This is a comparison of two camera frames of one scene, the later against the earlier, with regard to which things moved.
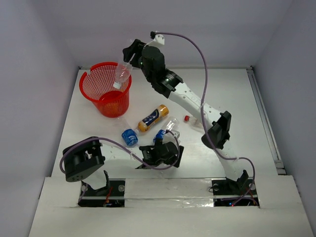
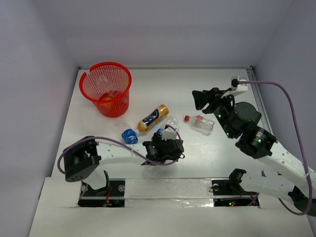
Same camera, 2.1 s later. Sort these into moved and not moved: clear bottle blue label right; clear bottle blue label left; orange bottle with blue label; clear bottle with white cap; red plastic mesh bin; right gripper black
Moved: clear bottle with white cap; right gripper black
Not moved: orange bottle with blue label; red plastic mesh bin; clear bottle blue label right; clear bottle blue label left
